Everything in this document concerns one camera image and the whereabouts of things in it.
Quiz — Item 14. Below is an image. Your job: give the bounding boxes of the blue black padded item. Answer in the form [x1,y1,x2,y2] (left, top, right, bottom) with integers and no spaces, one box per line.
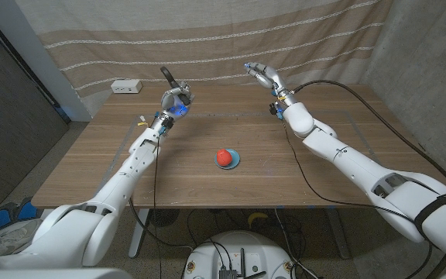
[0,203,18,233]
[15,197,44,221]

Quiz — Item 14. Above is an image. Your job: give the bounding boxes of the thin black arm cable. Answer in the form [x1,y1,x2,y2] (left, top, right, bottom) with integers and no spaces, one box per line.
[151,134,163,279]
[282,119,410,216]

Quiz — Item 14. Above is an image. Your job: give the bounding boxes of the small blue plate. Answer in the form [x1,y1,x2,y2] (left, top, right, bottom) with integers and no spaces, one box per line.
[214,148,242,171]

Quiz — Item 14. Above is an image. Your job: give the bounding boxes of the metal table leg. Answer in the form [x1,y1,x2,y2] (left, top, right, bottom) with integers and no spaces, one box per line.
[129,208,150,259]
[325,208,352,260]

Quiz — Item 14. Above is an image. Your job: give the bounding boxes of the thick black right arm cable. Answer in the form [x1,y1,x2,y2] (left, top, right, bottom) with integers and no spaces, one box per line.
[290,79,446,279]

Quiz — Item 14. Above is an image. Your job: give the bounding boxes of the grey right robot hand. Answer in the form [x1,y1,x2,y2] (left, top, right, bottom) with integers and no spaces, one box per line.
[245,61,298,107]

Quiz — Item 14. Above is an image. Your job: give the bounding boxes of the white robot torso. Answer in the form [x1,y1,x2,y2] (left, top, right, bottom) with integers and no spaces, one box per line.
[0,267,446,279]

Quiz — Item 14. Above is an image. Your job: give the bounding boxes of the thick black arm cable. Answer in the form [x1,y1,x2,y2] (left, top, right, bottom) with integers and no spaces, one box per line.
[290,79,446,279]
[129,197,195,251]

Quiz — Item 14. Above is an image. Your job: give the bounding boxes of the white sneaker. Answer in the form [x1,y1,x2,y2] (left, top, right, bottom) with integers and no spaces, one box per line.
[0,219,45,256]

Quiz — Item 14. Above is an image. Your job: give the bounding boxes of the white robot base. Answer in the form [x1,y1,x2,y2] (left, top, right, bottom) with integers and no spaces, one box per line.
[183,230,296,279]

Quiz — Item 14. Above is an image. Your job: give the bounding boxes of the dark grey door panel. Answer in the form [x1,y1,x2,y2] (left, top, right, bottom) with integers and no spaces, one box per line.
[0,11,71,210]

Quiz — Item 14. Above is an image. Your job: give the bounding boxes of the red stress ball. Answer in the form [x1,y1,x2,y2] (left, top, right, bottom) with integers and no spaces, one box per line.
[216,148,233,167]

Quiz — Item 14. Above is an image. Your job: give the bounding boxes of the blue white shoes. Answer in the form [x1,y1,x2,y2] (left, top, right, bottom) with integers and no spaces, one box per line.
[0,208,54,233]

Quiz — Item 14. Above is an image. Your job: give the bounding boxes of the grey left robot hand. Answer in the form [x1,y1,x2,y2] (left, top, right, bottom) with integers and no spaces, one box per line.
[149,80,196,131]

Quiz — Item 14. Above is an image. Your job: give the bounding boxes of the round black floor fan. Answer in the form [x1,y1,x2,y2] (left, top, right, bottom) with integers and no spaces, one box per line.
[149,208,180,228]

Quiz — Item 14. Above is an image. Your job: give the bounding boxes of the yellow curved floor object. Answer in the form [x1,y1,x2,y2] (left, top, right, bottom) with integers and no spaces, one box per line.
[247,212,269,229]

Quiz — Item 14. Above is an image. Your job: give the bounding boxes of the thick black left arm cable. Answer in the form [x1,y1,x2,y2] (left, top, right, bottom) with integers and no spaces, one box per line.
[129,197,195,251]

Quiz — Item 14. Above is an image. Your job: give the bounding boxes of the black hand grip exerciser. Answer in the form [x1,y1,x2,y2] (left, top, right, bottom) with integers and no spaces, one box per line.
[160,66,193,106]

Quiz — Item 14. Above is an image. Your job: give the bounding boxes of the white door frame post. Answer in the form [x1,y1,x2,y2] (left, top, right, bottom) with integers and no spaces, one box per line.
[0,0,92,122]

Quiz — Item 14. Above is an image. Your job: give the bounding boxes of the beige striped backdrop cloth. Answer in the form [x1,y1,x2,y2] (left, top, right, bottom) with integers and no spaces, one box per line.
[13,0,395,98]

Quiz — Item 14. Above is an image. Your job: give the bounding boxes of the white power strip box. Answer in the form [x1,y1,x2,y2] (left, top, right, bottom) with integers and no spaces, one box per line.
[110,79,143,95]

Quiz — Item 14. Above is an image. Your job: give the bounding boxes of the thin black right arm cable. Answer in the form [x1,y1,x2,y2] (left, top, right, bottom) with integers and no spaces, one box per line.
[282,119,410,216]

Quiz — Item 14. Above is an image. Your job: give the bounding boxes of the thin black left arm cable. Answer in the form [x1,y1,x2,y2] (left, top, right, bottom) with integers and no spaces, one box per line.
[151,134,163,279]

